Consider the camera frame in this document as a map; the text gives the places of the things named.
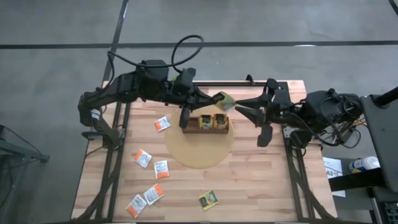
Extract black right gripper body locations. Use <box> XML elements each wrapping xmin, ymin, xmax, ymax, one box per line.
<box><xmin>257</xmin><ymin>77</ymin><xmax>292</xmax><ymax>148</ymax></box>

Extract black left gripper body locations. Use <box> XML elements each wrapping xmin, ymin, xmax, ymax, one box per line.
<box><xmin>169</xmin><ymin>83</ymin><xmax>200</xmax><ymax>129</ymax></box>

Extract yellow green tea packet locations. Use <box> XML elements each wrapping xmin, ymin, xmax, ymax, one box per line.
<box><xmin>213</xmin><ymin>113</ymin><xmax>230</xmax><ymax>130</ymax></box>

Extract brown wooden tea organizer box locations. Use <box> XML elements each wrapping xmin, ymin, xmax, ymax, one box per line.
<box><xmin>182</xmin><ymin>113</ymin><xmax>231</xmax><ymax>134</ymax></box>

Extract white orange Tazo tea packet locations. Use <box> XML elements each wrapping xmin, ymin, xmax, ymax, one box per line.
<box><xmin>134</xmin><ymin>149</ymin><xmax>153</xmax><ymax>169</ymax></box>
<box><xmin>126</xmin><ymin>194</ymin><xmax>148</xmax><ymax>218</ymax></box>
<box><xmin>143</xmin><ymin>183</ymin><xmax>165</xmax><ymax>206</ymax></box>
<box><xmin>154</xmin><ymin>160</ymin><xmax>170</xmax><ymax>180</ymax></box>
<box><xmin>154</xmin><ymin>115</ymin><xmax>172</xmax><ymax>132</ymax></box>

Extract round woven straw placemat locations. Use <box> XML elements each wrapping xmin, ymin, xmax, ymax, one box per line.
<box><xmin>164</xmin><ymin>105</ymin><xmax>234</xmax><ymax>170</ymax></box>

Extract white paper sheet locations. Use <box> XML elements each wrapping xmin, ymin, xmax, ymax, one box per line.
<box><xmin>322</xmin><ymin>156</ymin><xmax>346</xmax><ymax>198</ymax></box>

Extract white bottle blue yellow label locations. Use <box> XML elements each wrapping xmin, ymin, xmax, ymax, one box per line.
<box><xmin>348</xmin><ymin>156</ymin><xmax>381</xmax><ymax>174</ymax></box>

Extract black workstation desk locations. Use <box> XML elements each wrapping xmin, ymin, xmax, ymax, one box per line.
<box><xmin>328</xmin><ymin>86</ymin><xmax>398</xmax><ymax>224</ymax></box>

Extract grey metal stand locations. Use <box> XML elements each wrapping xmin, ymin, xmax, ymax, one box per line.
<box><xmin>0</xmin><ymin>124</ymin><xmax>50</xmax><ymax>224</ymax></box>

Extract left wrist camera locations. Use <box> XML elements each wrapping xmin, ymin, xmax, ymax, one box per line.
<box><xmin>177</xmin><ymin>67</ymin><xmax>197</xmax><ymax>90</ymax></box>

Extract black aluminium table frame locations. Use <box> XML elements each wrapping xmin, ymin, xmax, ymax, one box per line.
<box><xmin>93</xmin><ymin>74</ymin><xmax>330</xmax><ymax>223</ymax></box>

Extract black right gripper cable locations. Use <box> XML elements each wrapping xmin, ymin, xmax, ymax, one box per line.
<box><xmin>317</xmin><ymin>95</ymin><xmax>354</xmax><ymax>147</ymax></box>

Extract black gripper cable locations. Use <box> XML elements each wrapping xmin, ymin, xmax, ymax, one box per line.
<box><xmin>107</xmin><ymin>34</ymin><xmax>205</xmax><ymax>75</ymax></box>
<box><xmin>317</xmin><ymin>95</ymin><xmax>354</xmax><ymax>147</ymax></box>

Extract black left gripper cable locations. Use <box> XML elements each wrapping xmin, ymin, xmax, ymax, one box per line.
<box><xmin>107</xmin><ymin>34</ymin><xmax>205</xmax><ymax>75</ymax></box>

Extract orange yellow cable bundle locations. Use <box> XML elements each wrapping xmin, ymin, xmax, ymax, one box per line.
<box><xmin>320</xmin><ymin>118</ymin><xmax>368</xmax><ymax>149</ymax></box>

